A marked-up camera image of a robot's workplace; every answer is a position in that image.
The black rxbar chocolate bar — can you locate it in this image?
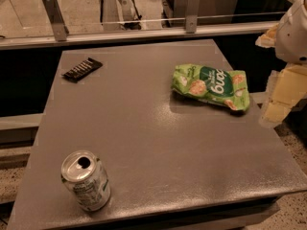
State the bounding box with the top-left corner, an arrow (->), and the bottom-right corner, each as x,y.
62,57 -> 103,82

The white rounded gripper body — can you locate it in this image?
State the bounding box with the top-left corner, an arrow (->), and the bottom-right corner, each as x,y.
275,0 -> 307,64

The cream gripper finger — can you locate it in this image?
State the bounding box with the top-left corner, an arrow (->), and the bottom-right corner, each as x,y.
255,25 -> 278,48
259,63 -> 307,127

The left metal bracket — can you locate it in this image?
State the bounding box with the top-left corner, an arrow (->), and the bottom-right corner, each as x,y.
42,0 -> 69,41

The right metal bracket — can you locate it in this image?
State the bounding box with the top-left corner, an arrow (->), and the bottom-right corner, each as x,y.
185,0 -> 200,34

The green chip bag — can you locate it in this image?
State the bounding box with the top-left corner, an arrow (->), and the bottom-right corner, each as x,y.
171,64 -> 249,112

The silver green 7up can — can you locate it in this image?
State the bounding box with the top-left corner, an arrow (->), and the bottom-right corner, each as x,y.
61,150 -> 110,212

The metal bracket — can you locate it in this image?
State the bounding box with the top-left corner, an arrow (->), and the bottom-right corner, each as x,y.
185,0 -> 200,34
42,0 -> 69,41

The grey metal rail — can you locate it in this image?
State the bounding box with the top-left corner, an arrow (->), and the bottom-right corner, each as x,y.
0,21 -> 277,50

